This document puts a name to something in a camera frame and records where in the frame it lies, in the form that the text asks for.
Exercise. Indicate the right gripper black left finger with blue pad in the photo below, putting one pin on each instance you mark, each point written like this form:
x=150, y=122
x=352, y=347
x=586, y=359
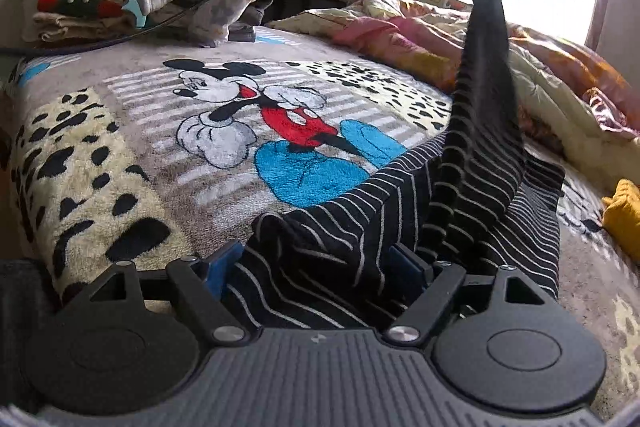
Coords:
x=196, y=286

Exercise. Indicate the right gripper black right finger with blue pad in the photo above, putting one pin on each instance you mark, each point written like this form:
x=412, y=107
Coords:
x=439, y=283

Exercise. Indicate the black white striped garment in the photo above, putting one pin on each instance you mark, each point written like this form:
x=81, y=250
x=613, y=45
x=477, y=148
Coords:
x=473, y=196

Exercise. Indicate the cartoon print plush blanket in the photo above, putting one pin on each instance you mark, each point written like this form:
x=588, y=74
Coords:
x=122, y=160

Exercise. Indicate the dark side table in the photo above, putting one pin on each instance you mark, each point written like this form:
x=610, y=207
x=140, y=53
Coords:
x=271, y=10

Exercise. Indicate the mustard yellow folded cloth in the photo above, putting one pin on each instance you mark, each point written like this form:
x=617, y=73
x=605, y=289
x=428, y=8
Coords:
x=621, y=216

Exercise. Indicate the pink cream floral quilt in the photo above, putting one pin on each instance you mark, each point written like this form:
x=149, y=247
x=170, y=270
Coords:
x=591, y=110

